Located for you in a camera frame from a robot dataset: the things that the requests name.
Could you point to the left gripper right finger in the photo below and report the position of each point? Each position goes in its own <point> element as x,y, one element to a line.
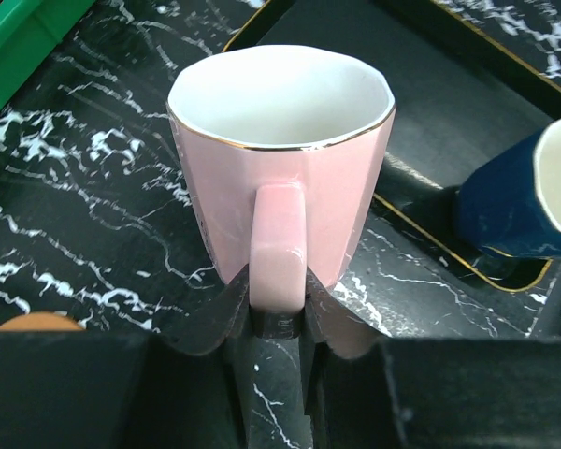
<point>362,389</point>

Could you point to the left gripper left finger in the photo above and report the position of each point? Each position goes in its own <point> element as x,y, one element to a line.
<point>92,389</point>

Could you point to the light brown wooden coaster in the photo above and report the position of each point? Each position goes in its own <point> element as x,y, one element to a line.
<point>41,321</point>

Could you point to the dark blue cup front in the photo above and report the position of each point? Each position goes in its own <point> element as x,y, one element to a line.
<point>511,206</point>

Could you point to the pink cup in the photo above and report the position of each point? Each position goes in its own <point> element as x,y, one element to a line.
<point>281,147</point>

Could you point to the black serving tray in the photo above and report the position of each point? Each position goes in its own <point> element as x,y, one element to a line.
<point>462,98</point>

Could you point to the green plastic vegetable tray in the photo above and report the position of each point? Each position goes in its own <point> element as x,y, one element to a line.
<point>29,31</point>

